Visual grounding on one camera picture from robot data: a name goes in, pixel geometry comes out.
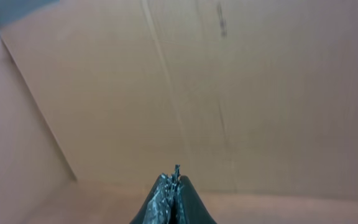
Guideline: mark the cardboard box wall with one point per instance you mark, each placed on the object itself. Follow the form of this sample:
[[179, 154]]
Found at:
[[256, 97]]

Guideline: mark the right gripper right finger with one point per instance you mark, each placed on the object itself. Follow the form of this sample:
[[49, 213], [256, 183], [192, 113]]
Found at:
[[188, 207]]

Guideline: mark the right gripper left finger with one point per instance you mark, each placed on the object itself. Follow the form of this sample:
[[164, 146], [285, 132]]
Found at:
[[158, 204]]

